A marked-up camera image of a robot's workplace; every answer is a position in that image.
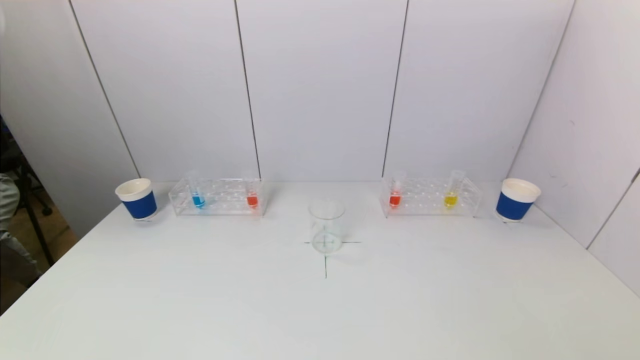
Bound test tube with blue pigment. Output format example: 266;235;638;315
187;170;206;210

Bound black stand with legs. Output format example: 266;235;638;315
0;115;55;267

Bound test tube with red pigment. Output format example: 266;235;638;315
389;170;407;209
243;170;260;210

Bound clear glass beaker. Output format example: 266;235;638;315
308;199;346;255

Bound clear acrylic test tube rack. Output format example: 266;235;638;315
380;176;483;218
168;178;266;217

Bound test tube with yellow pigment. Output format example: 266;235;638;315
444;169;466;209

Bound person grey trousers leg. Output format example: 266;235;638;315
0;172;42;288

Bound blue white paper cup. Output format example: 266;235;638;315
495;178;542;222
115;178;159;221

